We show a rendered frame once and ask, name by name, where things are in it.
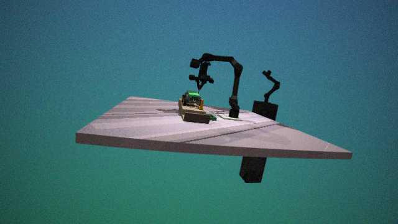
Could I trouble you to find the green tray walls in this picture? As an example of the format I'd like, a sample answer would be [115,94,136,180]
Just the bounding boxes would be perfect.
[208,114,217,121]

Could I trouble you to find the yellow wedge with orange handle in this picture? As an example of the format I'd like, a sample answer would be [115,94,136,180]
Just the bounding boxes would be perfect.
[198,100,204,110]

